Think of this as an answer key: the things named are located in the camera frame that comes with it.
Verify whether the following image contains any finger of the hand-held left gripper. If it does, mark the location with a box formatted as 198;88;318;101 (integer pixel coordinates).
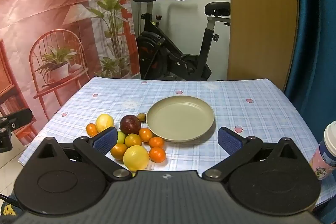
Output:
5;108;33;133
0;127;13;153

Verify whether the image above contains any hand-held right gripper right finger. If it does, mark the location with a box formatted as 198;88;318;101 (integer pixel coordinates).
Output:
202;126;303;182

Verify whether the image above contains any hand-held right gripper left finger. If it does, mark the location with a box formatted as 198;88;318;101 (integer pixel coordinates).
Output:
34;126;133;182

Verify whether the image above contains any green round fruit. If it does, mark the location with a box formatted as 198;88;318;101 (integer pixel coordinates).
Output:
115;131;126;145

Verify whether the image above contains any small yellow lemon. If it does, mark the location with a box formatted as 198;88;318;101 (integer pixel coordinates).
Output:
95;114;115;133

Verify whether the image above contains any yellow-orange speckled orange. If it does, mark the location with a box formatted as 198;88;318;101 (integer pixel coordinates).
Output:
124;133;143;148

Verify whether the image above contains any dark purple passion fruit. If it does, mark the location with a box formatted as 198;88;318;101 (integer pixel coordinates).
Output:
120;114;139;135

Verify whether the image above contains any large yellow lemon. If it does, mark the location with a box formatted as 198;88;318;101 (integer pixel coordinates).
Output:
123;145;150;172

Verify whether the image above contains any beige round plate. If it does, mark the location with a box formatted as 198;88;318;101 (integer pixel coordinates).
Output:
146;95;215;142

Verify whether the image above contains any yellow printed item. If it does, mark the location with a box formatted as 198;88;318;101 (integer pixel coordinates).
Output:
0;202;16;216

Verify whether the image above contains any pink cup with white lid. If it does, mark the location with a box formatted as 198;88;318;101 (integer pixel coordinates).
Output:
309;120;336;181

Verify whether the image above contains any black exercise bike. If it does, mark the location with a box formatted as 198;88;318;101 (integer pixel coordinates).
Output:
130;0;231;81

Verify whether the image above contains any printed backdrop cloth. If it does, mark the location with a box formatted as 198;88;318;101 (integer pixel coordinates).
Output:
0;0;141;146

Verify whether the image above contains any wooden door panel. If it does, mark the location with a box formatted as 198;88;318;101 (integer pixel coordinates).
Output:
227;0;300;90

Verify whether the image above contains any blue curtain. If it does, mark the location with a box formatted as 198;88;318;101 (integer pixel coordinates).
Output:
285;0;336;140

